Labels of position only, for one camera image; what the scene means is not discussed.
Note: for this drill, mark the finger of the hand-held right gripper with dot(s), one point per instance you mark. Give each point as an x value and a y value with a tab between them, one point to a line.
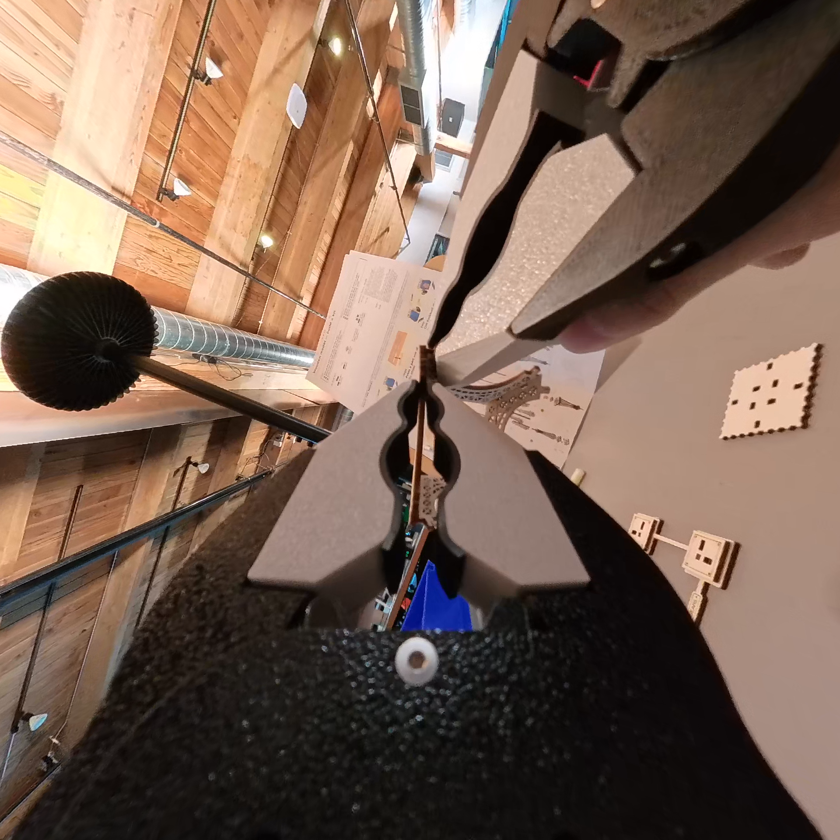
558	249
505	144

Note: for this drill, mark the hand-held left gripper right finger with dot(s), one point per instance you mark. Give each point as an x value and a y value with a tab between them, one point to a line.
512	525

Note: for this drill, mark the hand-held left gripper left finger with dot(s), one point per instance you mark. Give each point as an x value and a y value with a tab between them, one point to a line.
321	518

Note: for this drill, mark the wooden lattice tower arch assembly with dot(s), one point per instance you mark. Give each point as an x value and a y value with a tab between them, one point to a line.
430	499

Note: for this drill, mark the grey desk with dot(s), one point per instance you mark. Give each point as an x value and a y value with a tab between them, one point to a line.
722	656

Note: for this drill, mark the person's right hand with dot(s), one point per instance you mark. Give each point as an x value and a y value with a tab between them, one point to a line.
610	325

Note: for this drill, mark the black speaker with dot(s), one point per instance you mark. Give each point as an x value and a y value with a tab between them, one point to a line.
453	117

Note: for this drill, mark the black-and-white instruction sheet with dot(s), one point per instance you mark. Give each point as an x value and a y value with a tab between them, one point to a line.
584	387

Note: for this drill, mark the colour instruction sheet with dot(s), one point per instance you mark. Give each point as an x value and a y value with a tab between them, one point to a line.
380	308

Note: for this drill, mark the black steel beam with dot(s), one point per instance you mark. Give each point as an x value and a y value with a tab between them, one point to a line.
131	535

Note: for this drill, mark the white ceiling access point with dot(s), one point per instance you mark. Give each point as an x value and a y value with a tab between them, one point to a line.
297	105

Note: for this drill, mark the wooden toothed square plate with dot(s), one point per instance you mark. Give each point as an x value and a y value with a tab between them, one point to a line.
774	394

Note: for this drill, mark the black round lamp on pole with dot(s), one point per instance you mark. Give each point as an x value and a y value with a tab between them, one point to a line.
72	341

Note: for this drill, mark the metal air duct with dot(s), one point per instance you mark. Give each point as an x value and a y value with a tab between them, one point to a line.
413	39
216	341

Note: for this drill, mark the wooden four-square base frame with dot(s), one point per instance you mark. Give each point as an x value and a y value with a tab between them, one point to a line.
709	558

